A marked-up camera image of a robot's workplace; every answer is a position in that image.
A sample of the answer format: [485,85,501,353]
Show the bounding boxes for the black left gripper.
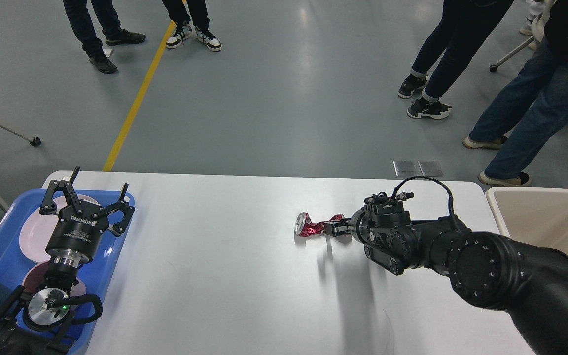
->
[39,166,135,261]

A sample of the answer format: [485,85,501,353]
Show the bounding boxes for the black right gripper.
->
[323,208,369,244]

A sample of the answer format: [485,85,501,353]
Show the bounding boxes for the crushed red can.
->
[294,212,345,238]

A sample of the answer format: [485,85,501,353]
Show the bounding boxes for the pink plate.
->
[19,194,102,264]

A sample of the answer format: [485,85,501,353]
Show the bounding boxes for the pink mug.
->
[22,261,87,296]

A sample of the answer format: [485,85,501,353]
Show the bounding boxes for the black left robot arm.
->
[0,168,135,355]

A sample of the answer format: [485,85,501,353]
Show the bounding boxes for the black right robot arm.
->
[324,186,568,355]

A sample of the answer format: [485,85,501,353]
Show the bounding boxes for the metal floor plate left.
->
[393,160,420,177]

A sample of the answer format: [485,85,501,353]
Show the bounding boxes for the metal floor plate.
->
[418,160,444,176]
[393,160,420,177]

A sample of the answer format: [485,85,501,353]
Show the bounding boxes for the metal floor plate right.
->
[418,160,444,176]

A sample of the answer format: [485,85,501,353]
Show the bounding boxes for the person in dark trousers left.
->
[62,0,146,74]

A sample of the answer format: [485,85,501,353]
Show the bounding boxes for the person in black trousers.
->
[163,0,222,52]

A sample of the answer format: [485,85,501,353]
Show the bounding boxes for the beige plastic bin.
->
[486,188,568,255]

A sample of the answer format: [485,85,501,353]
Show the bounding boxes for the person with black sneakers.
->
[397,0,512,120]

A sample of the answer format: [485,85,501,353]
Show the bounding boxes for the white office chair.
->
[489,0,555,73]

